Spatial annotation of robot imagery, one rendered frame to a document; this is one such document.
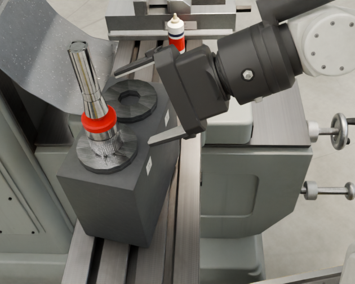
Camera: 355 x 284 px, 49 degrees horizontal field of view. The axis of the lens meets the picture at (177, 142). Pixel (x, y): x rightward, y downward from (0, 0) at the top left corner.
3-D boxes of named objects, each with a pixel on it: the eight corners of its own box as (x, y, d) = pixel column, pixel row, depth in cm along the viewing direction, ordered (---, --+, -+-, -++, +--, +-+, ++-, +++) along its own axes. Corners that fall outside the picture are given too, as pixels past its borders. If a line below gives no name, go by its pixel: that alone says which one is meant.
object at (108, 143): (103, 162, 55) (96, 138, 51) (84, 144, 57) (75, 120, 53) (129, 143, 57) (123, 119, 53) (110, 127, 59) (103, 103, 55)
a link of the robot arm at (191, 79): (195, 122, 58) (274, 94, 55) (187, 150, 50) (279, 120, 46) (160, 43, 54) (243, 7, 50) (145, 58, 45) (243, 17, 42)
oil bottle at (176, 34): (185, 45, 104) (183, 8, 95) (184, 55, 101) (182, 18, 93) (170, 46, 104) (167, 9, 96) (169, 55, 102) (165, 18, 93)
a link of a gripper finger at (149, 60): (120, 74, 54) (161, 57, 52) (114, 80, 51) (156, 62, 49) (115, 62, 53) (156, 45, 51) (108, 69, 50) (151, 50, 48)
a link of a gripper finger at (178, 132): (146, 144, 54) (186, 130, 52) (151, 135, 57) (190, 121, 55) (151, 154, 54) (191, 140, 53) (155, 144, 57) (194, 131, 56)
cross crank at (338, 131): (344, 129, 129) (354, 104, 120) (352, 158, 121) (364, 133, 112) (294, 129, 130) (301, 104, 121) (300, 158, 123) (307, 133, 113)
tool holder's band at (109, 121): (96, 138, 51) (94, 133, 50) (75, 120, 53) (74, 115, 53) (123, 119, 53) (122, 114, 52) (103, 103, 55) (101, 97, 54)
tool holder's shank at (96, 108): (95, 127, 51) (73, 58, 42) (81, 115, 52) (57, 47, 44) (114, 114, 52) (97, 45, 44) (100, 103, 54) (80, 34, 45)
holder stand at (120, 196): (180, 151, 81) (174, 78, 66) (149, 249, 67) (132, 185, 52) (125, 142, 83) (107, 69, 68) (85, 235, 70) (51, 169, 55)
